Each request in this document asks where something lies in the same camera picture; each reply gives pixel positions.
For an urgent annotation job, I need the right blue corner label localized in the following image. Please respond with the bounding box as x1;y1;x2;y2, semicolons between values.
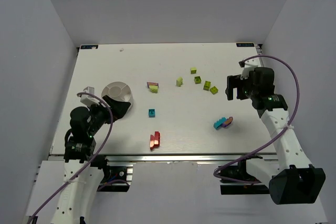
236;42;255;47

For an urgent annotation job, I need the white divided round container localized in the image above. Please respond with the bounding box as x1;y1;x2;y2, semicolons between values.
101;81;134;109

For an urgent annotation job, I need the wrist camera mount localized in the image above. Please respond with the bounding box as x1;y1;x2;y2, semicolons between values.
238;58;261;80
77;87;100;107

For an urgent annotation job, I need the red lego brick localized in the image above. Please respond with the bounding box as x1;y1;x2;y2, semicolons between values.
154;131;160;148
150;135;155;150

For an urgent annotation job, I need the teal stepped lego brick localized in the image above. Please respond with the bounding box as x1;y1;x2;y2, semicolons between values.
213;117;227;130

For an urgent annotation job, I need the lime lego under tile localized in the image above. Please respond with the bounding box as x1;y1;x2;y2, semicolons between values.
149;86;159;93

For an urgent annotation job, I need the green printed lego cube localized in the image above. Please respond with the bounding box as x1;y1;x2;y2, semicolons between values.
194;76;202;84

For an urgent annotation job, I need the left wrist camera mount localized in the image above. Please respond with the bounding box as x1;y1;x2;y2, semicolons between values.
77;87;100;107

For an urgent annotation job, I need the purple butterfly lego piece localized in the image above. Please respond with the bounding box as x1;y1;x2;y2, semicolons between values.
222;116;233;127

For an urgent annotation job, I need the teal square lego brick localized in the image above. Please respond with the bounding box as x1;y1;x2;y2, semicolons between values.
148;109;155;118

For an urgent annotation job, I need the blue corner label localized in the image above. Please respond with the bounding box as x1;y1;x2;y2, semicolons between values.
236;42;255;47
80;45;98;50

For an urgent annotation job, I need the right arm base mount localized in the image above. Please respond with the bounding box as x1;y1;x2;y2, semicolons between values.
218;161;269;195

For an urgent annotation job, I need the lime lego brick right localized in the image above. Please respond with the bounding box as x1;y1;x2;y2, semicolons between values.
210;86;218;94

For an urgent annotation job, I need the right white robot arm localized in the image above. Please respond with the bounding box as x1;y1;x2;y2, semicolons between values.
218;67;325;205

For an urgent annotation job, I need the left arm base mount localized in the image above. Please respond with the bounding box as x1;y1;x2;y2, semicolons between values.
97;156;134;193

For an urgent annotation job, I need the green lego two stud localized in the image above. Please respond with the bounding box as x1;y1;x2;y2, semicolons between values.
203;81;211;91

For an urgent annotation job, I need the light green lego brick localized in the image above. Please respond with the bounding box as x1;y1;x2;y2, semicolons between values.
176;77;183;87

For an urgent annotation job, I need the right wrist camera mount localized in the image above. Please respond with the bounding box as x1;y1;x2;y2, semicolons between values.
238;58;261;80

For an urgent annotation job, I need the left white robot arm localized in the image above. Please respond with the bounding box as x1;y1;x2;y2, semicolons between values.
51;92;131;223

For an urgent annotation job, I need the left blue corner label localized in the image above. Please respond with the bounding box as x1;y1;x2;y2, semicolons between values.
80;45;98;50

